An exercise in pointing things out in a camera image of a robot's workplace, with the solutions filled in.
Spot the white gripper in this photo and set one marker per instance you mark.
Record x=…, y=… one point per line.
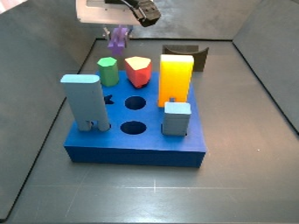
x=97, y=12

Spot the purple star prism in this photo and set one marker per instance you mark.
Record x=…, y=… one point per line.
x=117, y=41

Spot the red pentagonal prism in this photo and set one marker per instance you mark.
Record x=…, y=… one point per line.
x=137, y=70

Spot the green hexagonal prism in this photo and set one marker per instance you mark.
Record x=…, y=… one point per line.
x=107, y=67

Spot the yellow arch block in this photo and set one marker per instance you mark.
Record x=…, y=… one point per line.
x=175, y=78

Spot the tall light blue block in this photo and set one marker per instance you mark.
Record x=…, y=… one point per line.
x=84, y=94

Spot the small light blue block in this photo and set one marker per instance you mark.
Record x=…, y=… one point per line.
x=176, y=118

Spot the blue shape sorter base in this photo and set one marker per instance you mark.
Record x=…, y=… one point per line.
x=135, y=142

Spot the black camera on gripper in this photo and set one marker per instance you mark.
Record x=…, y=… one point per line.
x=143, y=9

